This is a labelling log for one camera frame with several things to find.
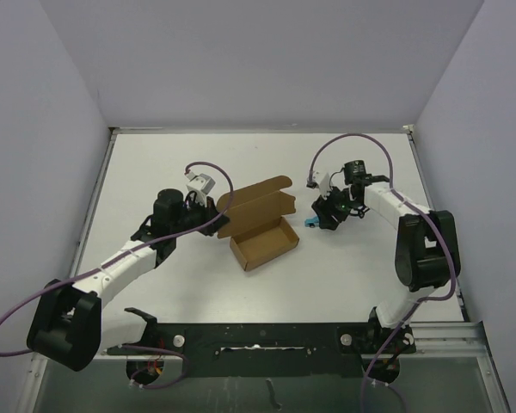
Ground small blue toy car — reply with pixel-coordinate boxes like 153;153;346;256
304;217;319;228

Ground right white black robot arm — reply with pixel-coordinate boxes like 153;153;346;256
306;160;460;352

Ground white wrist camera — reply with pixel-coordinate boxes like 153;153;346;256
185;170;216;207
306;170;331;200

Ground purple cable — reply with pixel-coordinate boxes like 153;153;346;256
0;161;235;391
309;133;459;413

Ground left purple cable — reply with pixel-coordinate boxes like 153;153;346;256
0;161;235;391

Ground brown cardboard paper box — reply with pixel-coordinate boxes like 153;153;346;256
217;176;299;272

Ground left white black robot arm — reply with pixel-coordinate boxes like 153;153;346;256
27;188;230;371

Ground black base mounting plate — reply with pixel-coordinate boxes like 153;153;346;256
107;321;416;381

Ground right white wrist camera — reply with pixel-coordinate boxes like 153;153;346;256
306;170;331;200

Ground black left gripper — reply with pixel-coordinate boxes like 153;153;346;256
171;192;229;237

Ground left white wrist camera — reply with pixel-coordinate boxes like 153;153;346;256
185;170;216;207

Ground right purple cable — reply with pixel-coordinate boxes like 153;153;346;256
309;133;459;413

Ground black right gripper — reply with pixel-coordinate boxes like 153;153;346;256
312;183;359;231

